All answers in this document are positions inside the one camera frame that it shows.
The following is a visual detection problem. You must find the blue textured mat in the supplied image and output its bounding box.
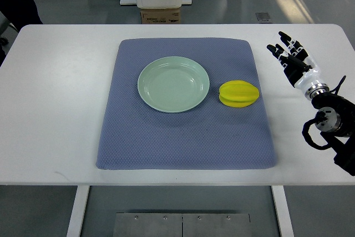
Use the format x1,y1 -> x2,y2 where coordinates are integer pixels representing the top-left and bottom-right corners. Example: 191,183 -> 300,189
96,38 -> 277,170

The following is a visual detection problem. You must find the right white table leg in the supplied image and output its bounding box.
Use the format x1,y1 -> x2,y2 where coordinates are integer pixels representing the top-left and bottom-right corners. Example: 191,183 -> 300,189
271,185 -> 294,237

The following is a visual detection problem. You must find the yellow starfruit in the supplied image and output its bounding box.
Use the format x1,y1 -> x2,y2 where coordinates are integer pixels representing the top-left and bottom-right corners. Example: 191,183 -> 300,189
219,80 -> 260,108

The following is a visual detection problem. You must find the cardboard box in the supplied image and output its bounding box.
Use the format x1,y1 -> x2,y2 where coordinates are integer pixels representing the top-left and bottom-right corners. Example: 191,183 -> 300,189
140,8 -> 181,24

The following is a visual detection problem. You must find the left white table leg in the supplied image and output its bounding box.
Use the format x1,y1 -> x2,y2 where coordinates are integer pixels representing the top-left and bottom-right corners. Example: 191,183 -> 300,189
67,185 -> 90,237

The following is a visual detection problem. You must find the light green plate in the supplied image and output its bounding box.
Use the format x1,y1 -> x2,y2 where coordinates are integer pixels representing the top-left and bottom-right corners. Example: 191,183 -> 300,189
137,56 -> 210,113

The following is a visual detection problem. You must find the metal base plate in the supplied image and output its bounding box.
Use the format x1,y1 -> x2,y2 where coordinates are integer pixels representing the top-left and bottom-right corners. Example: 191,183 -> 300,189
113,213 -> 252,236

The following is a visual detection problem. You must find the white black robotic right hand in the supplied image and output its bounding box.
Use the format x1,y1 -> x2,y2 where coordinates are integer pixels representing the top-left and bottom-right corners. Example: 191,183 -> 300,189
267,31 -> 329,100

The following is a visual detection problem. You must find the dark clothed person at left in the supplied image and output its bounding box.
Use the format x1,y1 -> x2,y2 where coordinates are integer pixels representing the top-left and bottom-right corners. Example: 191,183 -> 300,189
1,0 -> 43,31

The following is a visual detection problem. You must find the white table leg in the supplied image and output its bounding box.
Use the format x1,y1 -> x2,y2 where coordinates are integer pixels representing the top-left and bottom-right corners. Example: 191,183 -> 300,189
271,185 -> 294,237
67,185 -> 90,237

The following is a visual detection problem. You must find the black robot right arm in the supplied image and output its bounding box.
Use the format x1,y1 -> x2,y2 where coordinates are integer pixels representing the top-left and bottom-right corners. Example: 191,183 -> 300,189
302,76 -> 354,176

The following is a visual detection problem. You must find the grey floor plate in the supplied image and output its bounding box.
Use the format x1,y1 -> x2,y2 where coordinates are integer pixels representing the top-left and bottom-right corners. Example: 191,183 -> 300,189
255,12 -> 271,22

